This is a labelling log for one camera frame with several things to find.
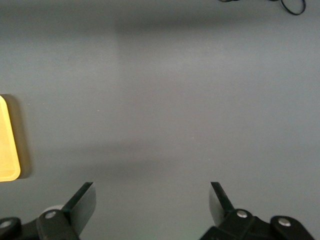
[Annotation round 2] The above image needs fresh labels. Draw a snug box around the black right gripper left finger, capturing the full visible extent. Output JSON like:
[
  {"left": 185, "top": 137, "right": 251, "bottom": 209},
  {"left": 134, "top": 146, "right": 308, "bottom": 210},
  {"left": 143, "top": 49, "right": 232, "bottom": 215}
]
[{"left": 0, "top": 181, "right": 97, "bottom": 240}]

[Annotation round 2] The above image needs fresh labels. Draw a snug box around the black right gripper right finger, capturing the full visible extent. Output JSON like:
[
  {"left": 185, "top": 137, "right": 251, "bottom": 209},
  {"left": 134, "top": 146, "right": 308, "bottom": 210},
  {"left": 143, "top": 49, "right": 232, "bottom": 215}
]
[{"left": 199, "top": 181, "right": 316, "bottom": 240}]

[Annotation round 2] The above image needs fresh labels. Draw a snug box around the yellow rectangular tray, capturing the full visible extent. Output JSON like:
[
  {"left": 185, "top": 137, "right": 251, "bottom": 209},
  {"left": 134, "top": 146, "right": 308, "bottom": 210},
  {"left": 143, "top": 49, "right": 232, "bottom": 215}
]
[{"left": 0, "top": 94, "right": 21, "bottom": 182}]

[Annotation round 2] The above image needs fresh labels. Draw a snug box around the loose black table cable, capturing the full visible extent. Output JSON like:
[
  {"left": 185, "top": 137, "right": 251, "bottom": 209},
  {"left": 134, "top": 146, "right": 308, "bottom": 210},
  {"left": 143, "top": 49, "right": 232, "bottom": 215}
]
[{"left": 218, "top": 0, "right": 307, "bottom": 16}]

